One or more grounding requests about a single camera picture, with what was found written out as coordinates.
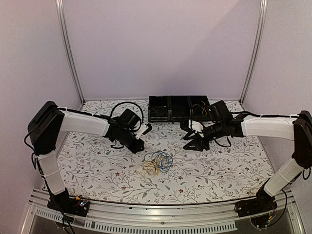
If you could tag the black bin middle compartment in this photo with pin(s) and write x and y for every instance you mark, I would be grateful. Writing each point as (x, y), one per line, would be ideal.
(180, 109)

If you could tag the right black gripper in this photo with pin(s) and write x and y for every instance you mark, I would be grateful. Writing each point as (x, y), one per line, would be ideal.
(199, 145)

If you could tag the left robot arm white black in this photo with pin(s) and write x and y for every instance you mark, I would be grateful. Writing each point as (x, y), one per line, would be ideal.
(52, 122)

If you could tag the aluminium frame post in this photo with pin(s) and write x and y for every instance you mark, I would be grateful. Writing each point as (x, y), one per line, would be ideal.
(68, 50)
(256, 47)

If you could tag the right aluminium frame post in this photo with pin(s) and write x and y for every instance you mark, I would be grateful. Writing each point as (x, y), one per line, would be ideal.
(256, 47)

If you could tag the black bin left compartment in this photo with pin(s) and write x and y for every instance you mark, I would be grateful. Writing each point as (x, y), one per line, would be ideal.
(158, 109)

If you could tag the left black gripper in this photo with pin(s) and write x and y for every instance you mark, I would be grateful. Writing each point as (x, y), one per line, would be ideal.
(137, 148)

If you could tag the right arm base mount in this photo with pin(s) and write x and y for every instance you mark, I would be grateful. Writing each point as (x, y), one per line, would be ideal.
(262, 206)

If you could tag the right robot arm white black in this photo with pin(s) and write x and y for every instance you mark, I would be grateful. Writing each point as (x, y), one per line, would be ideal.
(278, 133)

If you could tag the aluminium front rail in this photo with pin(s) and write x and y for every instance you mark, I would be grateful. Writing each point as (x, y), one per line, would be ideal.
(120, 218)

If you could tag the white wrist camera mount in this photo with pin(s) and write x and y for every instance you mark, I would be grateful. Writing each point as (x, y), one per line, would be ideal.
(196, 126)
(144, 129)

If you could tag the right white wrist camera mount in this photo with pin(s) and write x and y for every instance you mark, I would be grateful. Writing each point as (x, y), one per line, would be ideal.
(196, 126)

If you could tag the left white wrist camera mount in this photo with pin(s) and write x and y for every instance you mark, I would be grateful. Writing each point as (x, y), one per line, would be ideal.
(144, 129)

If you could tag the left aluminium frame post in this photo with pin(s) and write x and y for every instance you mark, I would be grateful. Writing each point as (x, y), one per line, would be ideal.
(68, 50)

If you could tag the floral patterned table cloth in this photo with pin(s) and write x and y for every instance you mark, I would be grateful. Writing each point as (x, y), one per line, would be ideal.
(163, 173)

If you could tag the left arm base electronics board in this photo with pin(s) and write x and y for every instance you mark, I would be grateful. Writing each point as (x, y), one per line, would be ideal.
(69, 205)

